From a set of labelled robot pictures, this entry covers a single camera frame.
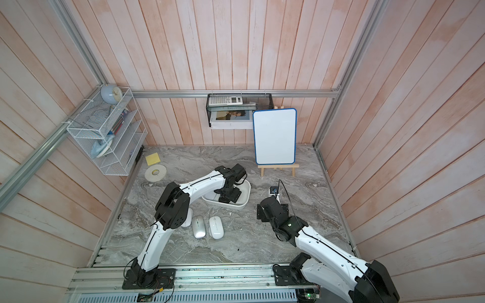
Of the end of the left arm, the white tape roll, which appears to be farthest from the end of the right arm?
the white tape roll

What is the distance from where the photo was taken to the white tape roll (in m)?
1.06

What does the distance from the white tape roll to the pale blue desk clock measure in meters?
0.40

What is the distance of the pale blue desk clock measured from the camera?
0.81m
